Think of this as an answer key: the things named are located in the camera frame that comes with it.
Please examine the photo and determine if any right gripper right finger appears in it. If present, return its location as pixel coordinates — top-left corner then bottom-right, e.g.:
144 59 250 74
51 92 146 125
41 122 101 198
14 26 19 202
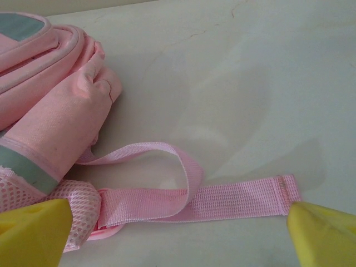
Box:
286 201 356 267

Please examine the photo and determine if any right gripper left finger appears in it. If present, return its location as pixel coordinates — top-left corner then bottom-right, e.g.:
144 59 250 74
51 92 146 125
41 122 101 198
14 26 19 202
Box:
0 197 74 267

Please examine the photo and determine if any pink student backpack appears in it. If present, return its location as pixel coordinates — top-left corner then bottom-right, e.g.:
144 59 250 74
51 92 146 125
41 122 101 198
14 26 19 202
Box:
0 12 303 254

